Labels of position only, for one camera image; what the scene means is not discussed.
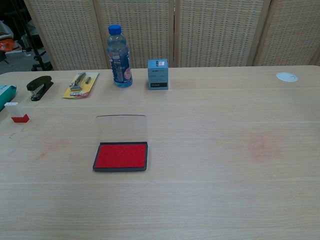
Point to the red and white stamp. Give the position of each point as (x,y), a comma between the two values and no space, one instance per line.
(15,113)

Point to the small blue cardboard box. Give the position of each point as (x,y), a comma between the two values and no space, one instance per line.
(158,76)

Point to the red ink pad clear lid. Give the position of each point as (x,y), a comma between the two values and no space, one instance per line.
(120,155)

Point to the water bottle with blue cap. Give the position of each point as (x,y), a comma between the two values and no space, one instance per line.
(120,62)

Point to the razor in yellow blister pack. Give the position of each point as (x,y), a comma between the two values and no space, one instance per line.
(80,85)

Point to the wooden rattan folding screen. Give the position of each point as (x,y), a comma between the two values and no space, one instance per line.
(215,32)

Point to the black stapler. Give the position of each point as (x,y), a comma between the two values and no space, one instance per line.
(38,85)

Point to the white round grommet cover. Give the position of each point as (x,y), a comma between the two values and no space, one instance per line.
(286,76)

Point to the black tripod stand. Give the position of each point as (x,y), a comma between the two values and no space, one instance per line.
(37,55)

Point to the teal wet wipes pack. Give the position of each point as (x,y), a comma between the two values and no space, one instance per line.
(6,93)

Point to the orange background object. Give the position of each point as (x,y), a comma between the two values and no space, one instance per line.
(7,45)

